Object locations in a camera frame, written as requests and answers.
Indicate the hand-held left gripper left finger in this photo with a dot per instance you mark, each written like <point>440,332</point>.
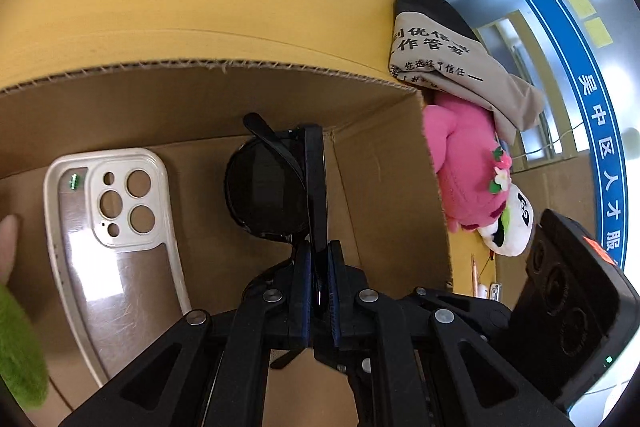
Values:
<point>302,292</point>

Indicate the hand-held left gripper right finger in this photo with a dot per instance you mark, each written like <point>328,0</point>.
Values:
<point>334,292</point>

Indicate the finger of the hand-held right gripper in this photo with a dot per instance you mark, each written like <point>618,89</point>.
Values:
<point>475,304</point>

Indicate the black sunglasses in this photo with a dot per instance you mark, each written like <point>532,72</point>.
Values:
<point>265,187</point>

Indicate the cardboard box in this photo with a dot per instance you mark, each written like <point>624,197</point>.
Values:
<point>150,117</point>

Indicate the white panda plush toy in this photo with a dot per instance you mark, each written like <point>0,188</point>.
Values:
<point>510,232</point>

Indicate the brown cardboard sheet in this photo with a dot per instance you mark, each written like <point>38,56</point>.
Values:
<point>560,187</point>

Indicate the clear beige phone case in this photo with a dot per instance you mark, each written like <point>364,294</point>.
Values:
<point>100,287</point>

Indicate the grey printed cloth bag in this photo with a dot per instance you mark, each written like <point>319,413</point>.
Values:
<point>450,52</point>

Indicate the teal pink green plush toy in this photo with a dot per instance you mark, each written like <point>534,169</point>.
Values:
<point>20,347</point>

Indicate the blue wall sign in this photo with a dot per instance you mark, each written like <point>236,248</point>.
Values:
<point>565,52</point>

